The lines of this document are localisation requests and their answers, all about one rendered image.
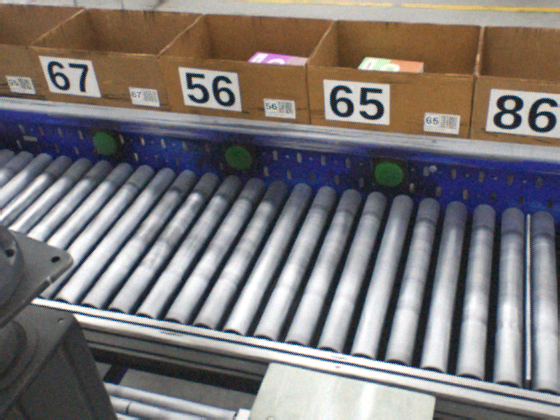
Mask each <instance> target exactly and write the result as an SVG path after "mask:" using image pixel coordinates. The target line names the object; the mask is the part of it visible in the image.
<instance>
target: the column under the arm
mask: <svg viewBox="0 0 560 420"><path fill-rule="evenodd" d="M11 323H12V325H13V328H14V330H15V332H16V334H17V337H18V349H17V352H16V355H15V357H14V358H13V359H12V361H11V362H10V364H9V365H8V366H7V367H6V369H5V370H4V371H3V372H2V373H0V420H129V419H125V418H121V417H118V416H117V414H116V411H115V409H114V407H113V404H112V402H111V399H110V397H109V395H108V391H107V389H106V386H105V384H104V381H103V379H102V377H101V374H100V372H99V369H98V367H97V365H95V364H96V361H94V359H93V356H92V354H91V351H90V349H89V347H88V344H87V342H86V339H85V337H84V335H83V332H82V329H81V326H80V324H79V322H78V319H77V317H76V316H75V315H74V314H73V313H70V312H65V311H60V310H54V309H49V308H44V307H39V306H34V305H28V306H27V307H25V308H24V309H23V310H22V311H21V312H20V313H19V314H18V315H16V316H15V317H14V319H13V320H12V321H11Z"/></svg>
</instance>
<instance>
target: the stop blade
mask: <svg viewBox="0 0 560 420"><path fill-rule="evenodd" d="M530 380H531V359H530V214H528V215H527V221H526V228H525V234H524V300H523V367H522V390H529V385H530Z"/></svg>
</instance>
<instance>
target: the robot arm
mask: <svg viewBox="0 0 560 420"><path fill-rule="evenodd" d="M23 269H24V260H23V255H22V252H21V250H20V247H19V245H18V242H17V240H16V239H15V237H14V236H13V234H12V233H11V232H10V231H9V230H8V229H7V228H6V227H5V226H3V225H2V224H1V223H0V308H1V307H2V306H3V305H4V303H5V302H7V301H8V300H9V299H10V297H11V296H12V295H13V293H14V292H15V290H16V289H17V286H18V284H19V282H20V280H21V277H22V274H23Z"/></svg>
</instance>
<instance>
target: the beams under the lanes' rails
mask: <svg viewBox="0 0 560 420"><path fill-rule="evenodd" d="M262 200H263V199H260V200H259V202H258V204H257V206H256V207H255V208H254V209H253V211H252V212H255V211H257V209H258V208H259V206H260V204H261V202H262ZM286 203H287V202H283V204H282V206H281V208H280V210H279V212H278V214H277V215H279V216H280V215H281V213H282V211H283V209H284V207H285V205H286ZM311 207H312V205H308V206H307V208H306V210H305V213H304V215H303V217H301V219H306V218H307V216H308V214H309V211H310V209H311ZM336 209H337V208H332V210H331V212H330V215H329V217H328V220H327V222H332V220H333V217H334V215H335V212H336ZM362 213H363V211H358V213H357V215H356V218H355V221H354V224H353V225H357V226H358V225H359V222H360V219H361V216H362ZM388 216H389V214H383V217H382V220H381V224H380V227H379V228H380V229H385V227H386V223H387V220H388ZM415 221H416V218H414V217H410V221H409V225H408V229H407V232H411V233H413V230H414V226H415ZM443 225H444V221H439V220H438V223H437V228H436V233H435V237H442V230H443ZM501 230H502V228H497V227H495V235H493V237H494V244H498V245H501ZM471 234H472V224H466V229H465V237H464V240H466V241H471ZM555 251H556V252H560V236H555ZM88 347H89V346H88ZM89 349H90V351H91V354H92V356H95V357H100V358H105V359H110V360H114V361H119V362H124V363H130V364H135V365H139V366H144V367H149V368H154V369H159V370H164V371H169V372H174V373H179V374H183V376H186V375H188V377H194V378H199V379H204V380H208V381H213V382H218V383H223V384H227V385H233V386H238V387H243V388H248V389H252V390H257V391H259V389H260V386H261V384H262V381H260V380H256V379H251V378H246V377H241V376H236V375H231V374H225V373H220V372H215V371H211V370H206V369H201V368H196V367H191V366H185V365H180V364H175V363H171V362H166V361H161V360H155V359H150V358H145V357H140V356H135V355H130V354H126V353H120V352H115V351H110V350H105V349H100V348H95V347H89Z"/></svg>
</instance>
